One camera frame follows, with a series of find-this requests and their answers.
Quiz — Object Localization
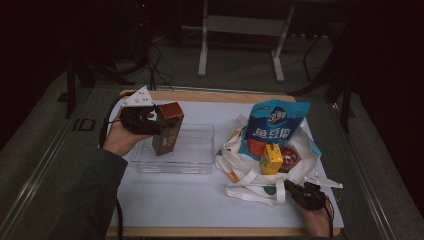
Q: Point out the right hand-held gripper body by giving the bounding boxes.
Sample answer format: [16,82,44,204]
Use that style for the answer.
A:
[293,174,344,212]

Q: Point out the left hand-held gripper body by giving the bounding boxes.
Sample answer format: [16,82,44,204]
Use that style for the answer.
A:
[118,85,162,136]

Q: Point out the brown carton box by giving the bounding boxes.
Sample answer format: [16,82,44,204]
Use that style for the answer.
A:
[151,101,185,157]

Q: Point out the yellow drink carton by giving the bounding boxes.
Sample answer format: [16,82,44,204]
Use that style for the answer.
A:
[259,143,285,176]

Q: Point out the clear plastic container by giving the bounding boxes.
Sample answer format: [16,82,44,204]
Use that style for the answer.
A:
[129,123,216,175]

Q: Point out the white canvas tote bag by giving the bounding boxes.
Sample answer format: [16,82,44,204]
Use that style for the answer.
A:
[214,113,323,208]

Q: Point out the blue snack pouch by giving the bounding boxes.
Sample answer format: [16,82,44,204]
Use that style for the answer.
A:
[238,98,323,160]

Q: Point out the person's right hand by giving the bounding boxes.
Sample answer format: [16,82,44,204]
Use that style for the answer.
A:
[295,199,335,239]

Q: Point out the person's left hand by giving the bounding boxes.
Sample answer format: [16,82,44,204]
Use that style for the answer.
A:
[103,123,153,158]

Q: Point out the red round can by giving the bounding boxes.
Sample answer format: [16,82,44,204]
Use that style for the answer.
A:
[278,145,301,174]

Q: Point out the wooden table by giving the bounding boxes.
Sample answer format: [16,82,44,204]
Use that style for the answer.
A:
[105,89,342,238]

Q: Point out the black stand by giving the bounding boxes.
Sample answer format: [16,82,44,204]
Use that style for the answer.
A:
[288,31,357,135]
[57,54,136,120]

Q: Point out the white table sheet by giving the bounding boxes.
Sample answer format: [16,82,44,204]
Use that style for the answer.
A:
[108,98,345,230]

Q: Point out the white metal stand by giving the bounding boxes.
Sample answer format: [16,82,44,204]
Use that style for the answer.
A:
[181,0,296,84]

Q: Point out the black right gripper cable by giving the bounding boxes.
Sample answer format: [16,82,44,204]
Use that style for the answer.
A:
[323,195,350,240]

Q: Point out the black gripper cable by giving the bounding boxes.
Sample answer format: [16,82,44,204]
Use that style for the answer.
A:
[323,195,350,240]
[98,91,135,240]

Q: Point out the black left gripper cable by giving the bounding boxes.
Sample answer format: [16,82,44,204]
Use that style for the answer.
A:
[98,91,135,240]

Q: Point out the black floor cables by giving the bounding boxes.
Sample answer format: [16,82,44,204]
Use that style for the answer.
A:
[145,41,175,92]

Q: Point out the black rectangular floor bracket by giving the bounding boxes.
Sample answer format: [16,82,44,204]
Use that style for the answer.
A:
[71,117,97,132]

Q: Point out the metal floor rail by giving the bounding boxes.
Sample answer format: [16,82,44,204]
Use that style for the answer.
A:
[0,114,86,236]
[331,103,398,240]

